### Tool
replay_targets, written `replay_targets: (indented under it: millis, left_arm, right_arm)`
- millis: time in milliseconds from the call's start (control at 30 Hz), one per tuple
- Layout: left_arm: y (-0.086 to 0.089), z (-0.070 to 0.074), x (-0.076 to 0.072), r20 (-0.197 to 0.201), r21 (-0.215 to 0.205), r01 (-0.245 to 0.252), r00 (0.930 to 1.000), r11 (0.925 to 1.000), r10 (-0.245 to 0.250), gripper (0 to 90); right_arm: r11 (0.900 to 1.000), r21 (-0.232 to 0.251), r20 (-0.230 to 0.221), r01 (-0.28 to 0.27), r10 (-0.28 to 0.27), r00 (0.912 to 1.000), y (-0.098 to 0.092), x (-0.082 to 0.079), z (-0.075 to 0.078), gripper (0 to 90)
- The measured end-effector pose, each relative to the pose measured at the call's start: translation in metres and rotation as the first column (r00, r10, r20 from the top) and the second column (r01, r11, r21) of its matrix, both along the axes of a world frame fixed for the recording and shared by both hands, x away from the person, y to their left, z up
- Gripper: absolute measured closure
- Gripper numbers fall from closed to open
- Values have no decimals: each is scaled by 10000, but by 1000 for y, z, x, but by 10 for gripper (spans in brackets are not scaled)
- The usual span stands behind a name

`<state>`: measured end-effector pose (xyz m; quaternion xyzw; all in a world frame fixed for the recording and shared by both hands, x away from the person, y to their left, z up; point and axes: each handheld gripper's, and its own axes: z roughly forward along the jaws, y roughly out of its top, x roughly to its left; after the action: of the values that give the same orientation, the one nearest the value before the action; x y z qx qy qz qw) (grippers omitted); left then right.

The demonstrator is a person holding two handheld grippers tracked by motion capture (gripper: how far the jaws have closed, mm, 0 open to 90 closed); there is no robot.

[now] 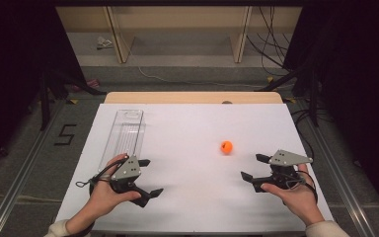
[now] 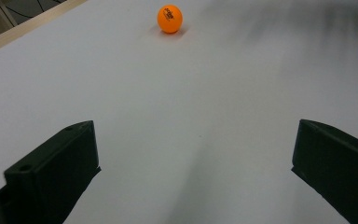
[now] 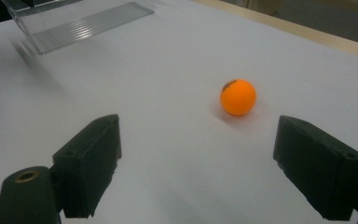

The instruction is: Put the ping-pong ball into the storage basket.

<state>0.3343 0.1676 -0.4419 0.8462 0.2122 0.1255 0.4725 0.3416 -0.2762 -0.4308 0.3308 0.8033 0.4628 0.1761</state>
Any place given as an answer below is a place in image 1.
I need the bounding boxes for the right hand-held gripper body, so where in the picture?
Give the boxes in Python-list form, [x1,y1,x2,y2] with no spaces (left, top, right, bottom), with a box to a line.
[258,149,314,193]

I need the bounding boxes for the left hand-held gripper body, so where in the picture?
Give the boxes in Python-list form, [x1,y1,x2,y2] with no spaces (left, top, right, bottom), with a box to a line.
[109,155,143,196]

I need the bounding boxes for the clear plastic box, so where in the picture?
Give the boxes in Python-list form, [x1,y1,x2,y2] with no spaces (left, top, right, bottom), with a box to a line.
[98,109,146,173]

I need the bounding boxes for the orange ball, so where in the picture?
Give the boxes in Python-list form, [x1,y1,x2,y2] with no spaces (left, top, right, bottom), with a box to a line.
[219,140,234,155]

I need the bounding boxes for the person's left hand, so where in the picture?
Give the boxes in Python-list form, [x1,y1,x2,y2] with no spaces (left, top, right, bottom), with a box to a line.
[84,152,142,221]

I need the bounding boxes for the person's right hand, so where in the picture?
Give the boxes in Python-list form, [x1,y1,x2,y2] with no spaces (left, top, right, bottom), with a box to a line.
[261,163,326,227]

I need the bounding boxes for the black metal stand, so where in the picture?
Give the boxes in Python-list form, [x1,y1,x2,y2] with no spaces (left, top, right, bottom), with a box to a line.
[38,70,107,131]
[256,62,321,128]

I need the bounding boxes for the wooden table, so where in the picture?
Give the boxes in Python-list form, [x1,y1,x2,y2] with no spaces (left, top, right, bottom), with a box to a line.
[104,91,284,106]

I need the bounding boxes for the pink object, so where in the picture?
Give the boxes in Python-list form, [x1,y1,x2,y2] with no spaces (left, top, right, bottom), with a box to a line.
[71,78,101,92]

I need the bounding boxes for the dark curtain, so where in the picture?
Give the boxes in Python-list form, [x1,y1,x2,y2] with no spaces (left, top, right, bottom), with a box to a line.
[282,0,379,226]
[0,0,88,174]

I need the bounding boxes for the crumpled white wrapper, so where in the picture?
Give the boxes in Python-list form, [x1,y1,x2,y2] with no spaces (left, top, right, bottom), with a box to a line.
[96,36,114,50]

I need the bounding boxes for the wooden shelf unit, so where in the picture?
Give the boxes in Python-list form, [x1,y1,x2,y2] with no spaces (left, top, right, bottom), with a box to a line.
[55,5,303,64]

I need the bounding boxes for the black floor cables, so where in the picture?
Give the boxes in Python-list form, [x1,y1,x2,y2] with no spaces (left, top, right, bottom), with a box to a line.
[290,108,336,166]

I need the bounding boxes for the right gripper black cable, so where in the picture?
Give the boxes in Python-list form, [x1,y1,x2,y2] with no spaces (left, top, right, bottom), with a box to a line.
[284,169,320,206]

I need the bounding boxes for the metal floor rail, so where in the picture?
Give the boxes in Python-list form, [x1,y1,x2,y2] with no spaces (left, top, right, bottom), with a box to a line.
[0,98,67,237]
[292,98,378,237]

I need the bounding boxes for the bundle of black cables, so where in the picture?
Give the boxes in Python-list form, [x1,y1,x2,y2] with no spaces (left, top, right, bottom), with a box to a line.
[246,6,292,77]

